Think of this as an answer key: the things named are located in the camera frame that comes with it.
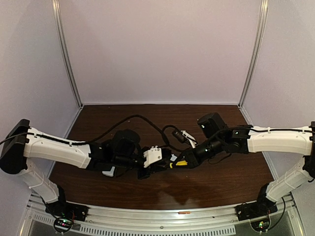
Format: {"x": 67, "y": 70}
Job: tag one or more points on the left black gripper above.
{"x": 144, "y": 170}

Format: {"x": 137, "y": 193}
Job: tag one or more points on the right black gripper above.
{"x": 191, "y": 158}

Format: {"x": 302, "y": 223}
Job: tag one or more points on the yellow handled screwdriver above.
{"x": 179, "y": 164}

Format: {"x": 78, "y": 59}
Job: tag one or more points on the white battery cover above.
{"x": 173, "y": 157}

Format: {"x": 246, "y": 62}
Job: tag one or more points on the white remote control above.
{"x": 110, "y": 173}

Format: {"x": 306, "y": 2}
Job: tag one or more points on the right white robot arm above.
{"x": 246, "y": 139}

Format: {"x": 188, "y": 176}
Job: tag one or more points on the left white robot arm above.
{"x": 122, "y": 151}

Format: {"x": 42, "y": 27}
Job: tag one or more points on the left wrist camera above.
{"x": 156, "y": 155}

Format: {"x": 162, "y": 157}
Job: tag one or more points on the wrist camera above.
{"x": 185, "y": 138}
{"x": 156, "y": 155}

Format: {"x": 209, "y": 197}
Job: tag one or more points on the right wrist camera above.
{"x": 185, "y": 138}

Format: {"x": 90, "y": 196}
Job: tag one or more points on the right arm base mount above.
{"x": 257, "y": 214}

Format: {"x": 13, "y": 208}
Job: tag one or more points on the right aluminium frame post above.
{"x": 260, "y": 30}

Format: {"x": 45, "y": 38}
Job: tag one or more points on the aluminium frame post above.
{"x": 260, "y": 30}
{"x": 64, "y": 52}

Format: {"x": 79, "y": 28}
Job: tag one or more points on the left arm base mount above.
{"x": 65, "y": 215}

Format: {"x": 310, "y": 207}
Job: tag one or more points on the front aluminium rail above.
{"x": 213, "y": 221}

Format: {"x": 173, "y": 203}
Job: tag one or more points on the left aluminium frame post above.
{"x": 64, "y": 52}

